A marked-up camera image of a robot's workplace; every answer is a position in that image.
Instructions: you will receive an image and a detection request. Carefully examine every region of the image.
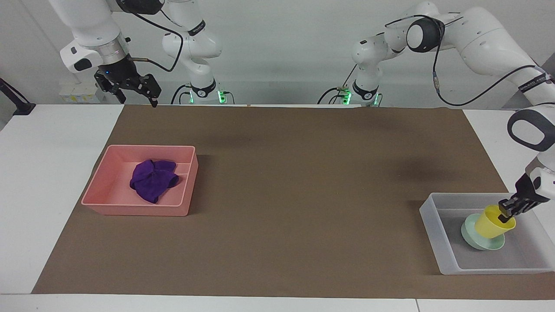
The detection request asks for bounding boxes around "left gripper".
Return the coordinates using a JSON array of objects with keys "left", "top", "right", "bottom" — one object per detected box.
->
[{"left": 498, "top": 172, "right": 541, "bottom": 224}]

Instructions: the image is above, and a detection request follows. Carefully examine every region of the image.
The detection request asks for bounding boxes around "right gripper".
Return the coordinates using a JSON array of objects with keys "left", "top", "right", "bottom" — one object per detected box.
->
[{"left": 94, "top": 56, "right": 162, "bottom": 108}]

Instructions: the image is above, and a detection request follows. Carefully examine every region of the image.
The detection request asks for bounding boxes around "yellow plastic cup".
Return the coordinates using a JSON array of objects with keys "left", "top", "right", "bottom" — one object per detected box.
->
[{"left": 474, "top": 205, "right": 517, "bottom": 239}]

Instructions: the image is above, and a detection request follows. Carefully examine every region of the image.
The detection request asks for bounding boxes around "white box with yellow labels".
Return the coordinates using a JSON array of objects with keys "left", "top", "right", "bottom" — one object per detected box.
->
[{"left": 58, "top": 80, "right": 101, "bottom": 104}]

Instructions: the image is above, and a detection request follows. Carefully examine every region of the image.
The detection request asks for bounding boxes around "clear plastic box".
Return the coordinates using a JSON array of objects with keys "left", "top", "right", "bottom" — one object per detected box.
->
[{"left": 419, "top": 192, "right": 555, "bottom": 275}]

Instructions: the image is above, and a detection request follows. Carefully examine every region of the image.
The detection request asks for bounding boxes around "pink plastic box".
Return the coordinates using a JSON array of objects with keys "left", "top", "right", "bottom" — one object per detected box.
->
[{"left": 81, "top": 145, "right": 199, "bottom": 217}]

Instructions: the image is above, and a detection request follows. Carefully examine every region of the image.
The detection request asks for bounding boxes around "light green plate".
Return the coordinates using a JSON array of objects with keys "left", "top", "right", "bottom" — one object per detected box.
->
[{"left": 460, "top": 214, "right": 506, "bottom": 251}]

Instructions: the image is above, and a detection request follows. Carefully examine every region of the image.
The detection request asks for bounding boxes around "purple cloth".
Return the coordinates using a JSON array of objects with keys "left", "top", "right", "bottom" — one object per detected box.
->
[{"left": 130, "top": 159, "right": 180, "bottom": 205}]

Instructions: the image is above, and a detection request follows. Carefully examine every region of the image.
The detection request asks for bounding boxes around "black stand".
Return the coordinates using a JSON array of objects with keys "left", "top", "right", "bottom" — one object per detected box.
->
[{"left": 0, "top": 78, "right": 36, "bottom": 116}]

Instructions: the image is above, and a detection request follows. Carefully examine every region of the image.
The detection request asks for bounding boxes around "black cable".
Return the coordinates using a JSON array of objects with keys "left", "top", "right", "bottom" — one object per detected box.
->
[
  {"left": 317, "top": 65, "right": 359, "bottom": 105},
  {"left": 170, "top": 84, "right": 192, "bottom": 105},
  {"left": 384, "top": 14, "right": 548, "bottom": 107},
  {"left": 127, "top": 9, "right": 184, "bottom": 73}
]

